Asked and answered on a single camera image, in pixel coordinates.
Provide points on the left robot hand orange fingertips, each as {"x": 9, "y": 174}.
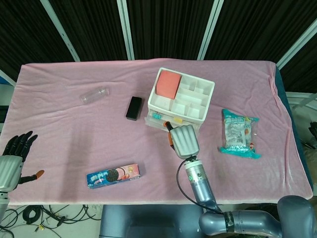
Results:
{"x": 8, "y": 171}

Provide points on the clear drawer with clips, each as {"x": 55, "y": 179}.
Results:
{"x": 154, "y": 122}

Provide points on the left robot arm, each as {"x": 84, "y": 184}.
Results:
{"x": 3, "y": 203}

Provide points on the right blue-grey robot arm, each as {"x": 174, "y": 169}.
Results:
{"x": 203, "y": 188}

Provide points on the blue Oreo cookie box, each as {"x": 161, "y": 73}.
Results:
{"x": 114, "y": 176}

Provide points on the black rectangular box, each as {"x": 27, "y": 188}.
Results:
{"x": 133, "y": 109}

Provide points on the pink table cloth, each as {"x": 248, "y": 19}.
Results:
{"x": 74, "y": 129}

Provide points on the blue-grey robot torso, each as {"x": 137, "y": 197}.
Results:
{"x": 148, "y": 220}

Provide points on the teal binder clip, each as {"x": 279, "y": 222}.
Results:
{"x": 156, "y": 115}

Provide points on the pink sponge block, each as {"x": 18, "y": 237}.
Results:
{"x": 168, "y": 84}

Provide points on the teal snack bag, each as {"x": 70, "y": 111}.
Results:
{"x": 239, "y": 134}

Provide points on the pale slanted frame pole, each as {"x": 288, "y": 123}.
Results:
{"x": 297, "y": 42}
{"x": 210, "y": 27}
{"x": 62, "y": 29}

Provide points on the pale double frame pole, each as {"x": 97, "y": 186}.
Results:
{"x": 126, "y": 29}

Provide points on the white plastic drawer organizer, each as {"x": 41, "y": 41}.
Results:
{"x": 193, "y": 96}

